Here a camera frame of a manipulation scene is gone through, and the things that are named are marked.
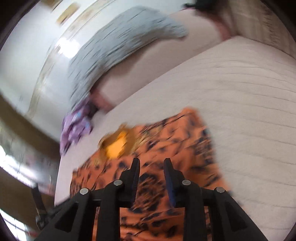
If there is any orange black floral garment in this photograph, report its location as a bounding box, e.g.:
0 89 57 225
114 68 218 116
70 108 227 240

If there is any glass panel door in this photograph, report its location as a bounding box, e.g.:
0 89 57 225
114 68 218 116
1 122 59 240

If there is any purple floral cloth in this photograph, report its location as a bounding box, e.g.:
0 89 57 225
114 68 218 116
60 98 93 156

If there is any beige quilted mattress cover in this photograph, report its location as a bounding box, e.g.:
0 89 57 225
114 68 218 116
55 37 295 240

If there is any pink pillow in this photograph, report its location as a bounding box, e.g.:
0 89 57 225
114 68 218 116
90 9 233 112

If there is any grey quilted blanket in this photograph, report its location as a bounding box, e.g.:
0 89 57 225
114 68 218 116
67 6 188 110

